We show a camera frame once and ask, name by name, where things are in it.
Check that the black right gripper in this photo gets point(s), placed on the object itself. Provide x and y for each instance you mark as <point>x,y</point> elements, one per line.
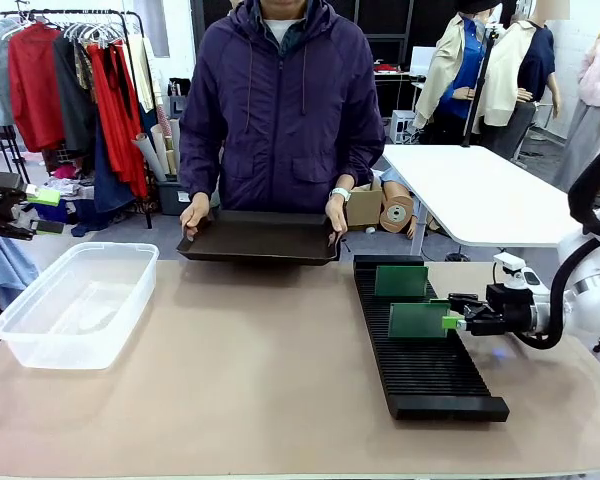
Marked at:
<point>505,310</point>

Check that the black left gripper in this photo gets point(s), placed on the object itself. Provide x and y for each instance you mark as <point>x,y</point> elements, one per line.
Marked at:
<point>0,195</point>

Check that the green PCB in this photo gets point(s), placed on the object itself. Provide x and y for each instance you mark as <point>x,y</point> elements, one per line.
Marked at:
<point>417,321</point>
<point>400,281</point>

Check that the dark brown tray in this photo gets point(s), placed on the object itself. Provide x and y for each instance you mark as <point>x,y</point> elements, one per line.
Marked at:
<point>260,237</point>

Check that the person's left forearm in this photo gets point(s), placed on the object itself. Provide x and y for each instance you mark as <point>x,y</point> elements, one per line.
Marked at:
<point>360,165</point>

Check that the person's right forearm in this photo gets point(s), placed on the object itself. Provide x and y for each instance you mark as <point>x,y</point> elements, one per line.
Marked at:
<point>200,175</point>

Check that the person's right hand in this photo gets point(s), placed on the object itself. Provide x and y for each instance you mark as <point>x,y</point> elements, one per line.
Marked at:
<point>195,212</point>

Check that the person's left hand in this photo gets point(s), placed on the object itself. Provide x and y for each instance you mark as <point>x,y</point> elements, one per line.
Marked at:
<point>337,217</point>

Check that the floor clothes pile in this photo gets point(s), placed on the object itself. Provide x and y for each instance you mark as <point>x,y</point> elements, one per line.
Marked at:
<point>65,172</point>

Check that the black slotted PCB rack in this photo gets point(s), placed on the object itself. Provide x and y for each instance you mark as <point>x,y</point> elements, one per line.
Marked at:
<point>430,370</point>

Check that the navy denim garment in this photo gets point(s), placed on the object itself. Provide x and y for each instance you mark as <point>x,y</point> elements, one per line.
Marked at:
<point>107,185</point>

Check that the long red dress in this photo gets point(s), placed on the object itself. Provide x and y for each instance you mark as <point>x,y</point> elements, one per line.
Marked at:
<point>112,125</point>

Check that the clear plastic storage box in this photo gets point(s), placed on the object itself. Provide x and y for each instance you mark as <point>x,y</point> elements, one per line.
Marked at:
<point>75,320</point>

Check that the lying tan mannequin torso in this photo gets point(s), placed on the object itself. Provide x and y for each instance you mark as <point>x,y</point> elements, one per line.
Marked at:
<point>397,214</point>

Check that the dark grey garment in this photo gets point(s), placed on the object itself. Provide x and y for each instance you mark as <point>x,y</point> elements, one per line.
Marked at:
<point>72,100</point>

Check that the beige paper roll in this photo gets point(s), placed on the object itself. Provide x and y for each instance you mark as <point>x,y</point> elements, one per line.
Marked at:
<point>160,142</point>
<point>147,152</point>

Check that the white table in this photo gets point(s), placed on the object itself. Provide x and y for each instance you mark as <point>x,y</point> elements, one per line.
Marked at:
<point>470,190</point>

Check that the red jacket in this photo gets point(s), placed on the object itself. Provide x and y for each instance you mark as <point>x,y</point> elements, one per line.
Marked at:
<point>35,90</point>

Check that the grey storage bin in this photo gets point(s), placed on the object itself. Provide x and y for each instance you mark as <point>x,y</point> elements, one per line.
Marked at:
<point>170,197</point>

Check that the open cardboard box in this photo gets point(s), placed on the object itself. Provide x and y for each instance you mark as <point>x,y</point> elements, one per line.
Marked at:
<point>364,210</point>

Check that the grey paper roll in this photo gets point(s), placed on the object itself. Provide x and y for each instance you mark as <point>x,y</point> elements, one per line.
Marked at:
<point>175,145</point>

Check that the silver wristwatch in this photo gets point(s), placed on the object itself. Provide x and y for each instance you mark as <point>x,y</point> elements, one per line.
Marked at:
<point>341,193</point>

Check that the cream garment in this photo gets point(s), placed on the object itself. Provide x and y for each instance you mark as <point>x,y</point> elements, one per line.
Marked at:
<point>141,75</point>

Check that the white plastic crate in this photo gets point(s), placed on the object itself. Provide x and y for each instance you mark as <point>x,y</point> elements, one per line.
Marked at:
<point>400,127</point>

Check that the black clothes rack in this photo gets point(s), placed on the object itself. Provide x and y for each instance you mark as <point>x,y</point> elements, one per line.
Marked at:
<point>100,11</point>

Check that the black tripod pole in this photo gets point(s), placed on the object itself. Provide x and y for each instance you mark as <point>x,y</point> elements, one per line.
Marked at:
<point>480,85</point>

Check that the mannequin beige jacket blue shirt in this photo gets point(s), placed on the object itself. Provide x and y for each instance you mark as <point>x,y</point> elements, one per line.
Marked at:
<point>442,75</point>

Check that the mannequin cream jacket navy shirt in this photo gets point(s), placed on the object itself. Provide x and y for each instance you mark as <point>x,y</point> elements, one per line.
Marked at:
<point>505,75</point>

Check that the white monitor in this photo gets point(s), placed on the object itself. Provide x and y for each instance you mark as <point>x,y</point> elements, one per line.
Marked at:
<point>422,60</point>

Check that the person in purple jacket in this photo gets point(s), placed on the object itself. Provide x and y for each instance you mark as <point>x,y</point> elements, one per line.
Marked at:
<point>280,115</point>

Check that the small red cloth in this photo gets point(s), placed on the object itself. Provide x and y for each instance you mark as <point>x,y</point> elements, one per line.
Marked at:
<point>386,66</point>

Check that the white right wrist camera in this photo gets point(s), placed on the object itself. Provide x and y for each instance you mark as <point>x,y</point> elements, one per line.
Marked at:
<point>512,265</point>

